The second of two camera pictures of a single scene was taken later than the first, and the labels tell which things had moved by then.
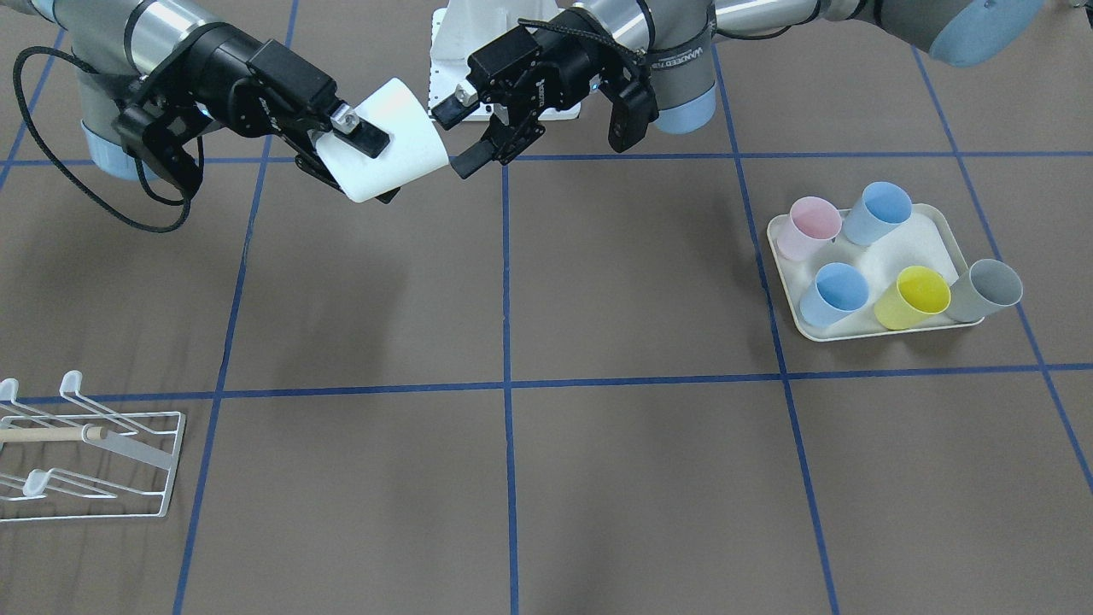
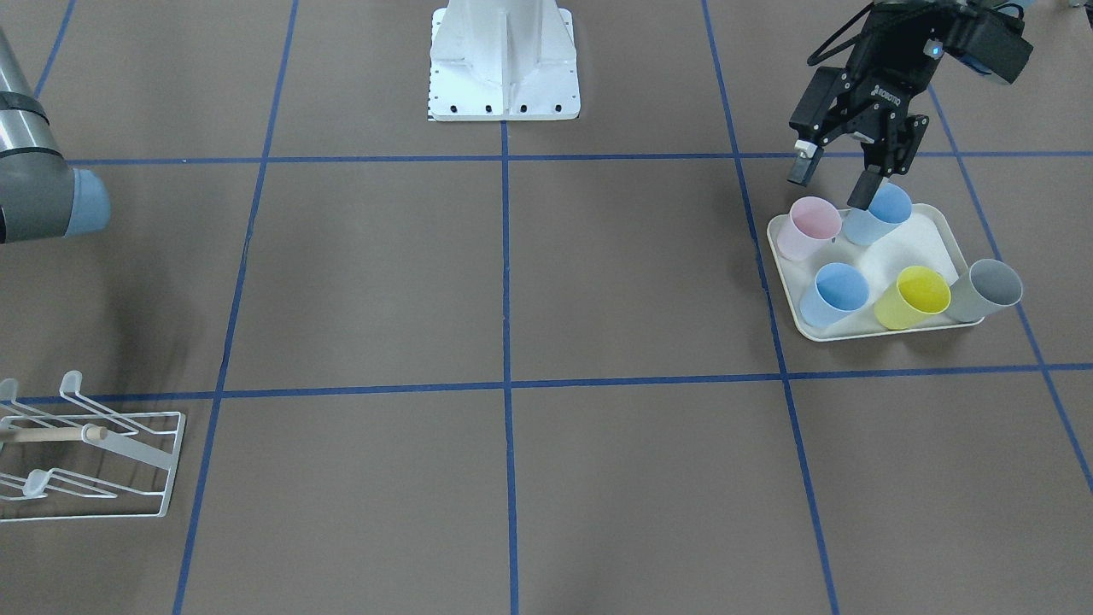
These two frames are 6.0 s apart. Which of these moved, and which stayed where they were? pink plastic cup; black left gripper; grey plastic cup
Moved: black left gripper
Stayed: pink plastic cup; grey plastic cup
